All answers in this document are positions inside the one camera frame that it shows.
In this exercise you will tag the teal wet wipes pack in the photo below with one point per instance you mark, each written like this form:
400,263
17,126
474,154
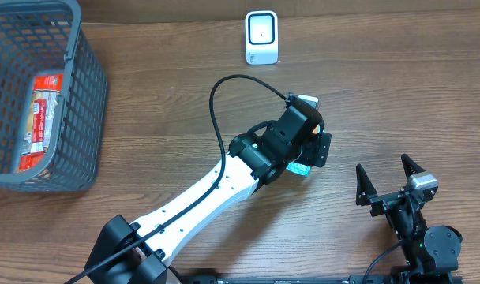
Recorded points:
298,168

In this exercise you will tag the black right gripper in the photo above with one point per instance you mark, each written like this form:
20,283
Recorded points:
366,190

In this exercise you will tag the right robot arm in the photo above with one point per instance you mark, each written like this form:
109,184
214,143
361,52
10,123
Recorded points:
431,252

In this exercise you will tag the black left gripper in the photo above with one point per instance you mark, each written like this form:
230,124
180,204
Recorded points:
324,150

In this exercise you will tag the grey plastic shopping basket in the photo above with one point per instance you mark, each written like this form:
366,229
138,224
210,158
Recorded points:
39,38

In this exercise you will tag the orange tissue pack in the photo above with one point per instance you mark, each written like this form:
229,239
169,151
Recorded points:
319,129

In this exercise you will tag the white barcode scanner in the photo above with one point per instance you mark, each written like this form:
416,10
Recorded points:
261,37

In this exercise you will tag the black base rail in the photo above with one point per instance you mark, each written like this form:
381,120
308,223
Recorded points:
352,279

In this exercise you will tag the red orange snack bag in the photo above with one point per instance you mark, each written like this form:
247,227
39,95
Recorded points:
37,135

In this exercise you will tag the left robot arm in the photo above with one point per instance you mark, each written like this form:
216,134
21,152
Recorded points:
142,251

